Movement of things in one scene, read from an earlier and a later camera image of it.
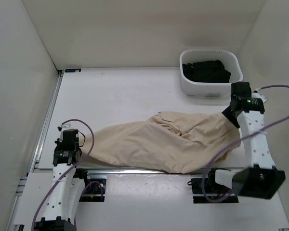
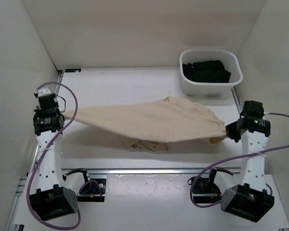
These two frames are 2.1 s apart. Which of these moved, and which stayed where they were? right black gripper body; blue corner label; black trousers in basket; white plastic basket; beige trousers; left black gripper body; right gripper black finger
Moved: beige trousers; right gripper black finger; right black gripper body; left black gripper body
Stayed: black trousers in basket; blue corner label; white plastic basket
